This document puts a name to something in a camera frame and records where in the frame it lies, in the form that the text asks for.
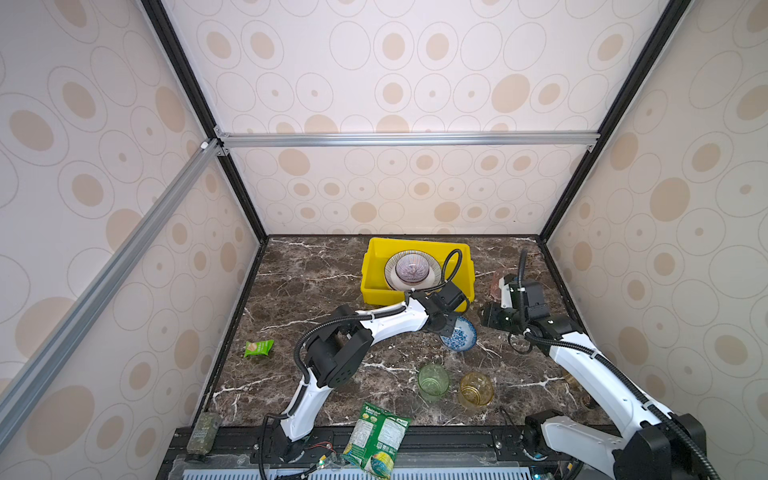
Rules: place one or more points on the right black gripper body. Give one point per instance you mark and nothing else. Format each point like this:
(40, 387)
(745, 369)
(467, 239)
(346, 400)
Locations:
(497, 315)

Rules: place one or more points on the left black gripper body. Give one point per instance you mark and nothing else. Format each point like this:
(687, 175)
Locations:
(445, 325)

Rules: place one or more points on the blue floral pattern bowl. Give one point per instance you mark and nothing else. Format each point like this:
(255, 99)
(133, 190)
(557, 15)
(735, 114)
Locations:
(463, 338)

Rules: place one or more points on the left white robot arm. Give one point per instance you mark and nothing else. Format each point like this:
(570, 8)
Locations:
(330, 354)

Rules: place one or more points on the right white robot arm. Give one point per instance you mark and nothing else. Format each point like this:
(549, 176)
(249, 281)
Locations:
(652, 441)

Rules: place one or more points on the yellow plastic bin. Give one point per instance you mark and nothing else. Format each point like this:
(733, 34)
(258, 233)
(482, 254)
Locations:
(454, 259)

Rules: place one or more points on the pink glass cup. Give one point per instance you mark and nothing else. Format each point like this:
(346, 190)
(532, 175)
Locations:
(496, 285)

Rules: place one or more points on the green glass cup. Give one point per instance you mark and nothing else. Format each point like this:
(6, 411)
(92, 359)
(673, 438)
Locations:
(433, 382)

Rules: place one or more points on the yellow glass cup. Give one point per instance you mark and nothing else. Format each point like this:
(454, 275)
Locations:
(476, 390)

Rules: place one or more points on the green snack bag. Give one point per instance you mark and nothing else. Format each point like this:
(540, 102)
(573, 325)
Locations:
(375, 441)

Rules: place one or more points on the small green packet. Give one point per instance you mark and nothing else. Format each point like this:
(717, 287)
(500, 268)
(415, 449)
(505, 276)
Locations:
(258, 348)

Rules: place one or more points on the small bottle at base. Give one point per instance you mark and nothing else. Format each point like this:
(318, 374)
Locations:
(203, 435)

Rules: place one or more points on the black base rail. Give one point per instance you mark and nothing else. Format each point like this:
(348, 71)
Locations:
(439, 445)

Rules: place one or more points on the horizontal aluminium frame bar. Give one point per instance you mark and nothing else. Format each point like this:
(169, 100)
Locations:
(227, 141)

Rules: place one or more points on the left aluminium frame bar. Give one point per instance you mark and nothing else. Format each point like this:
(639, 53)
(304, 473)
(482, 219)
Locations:
(34, 379)

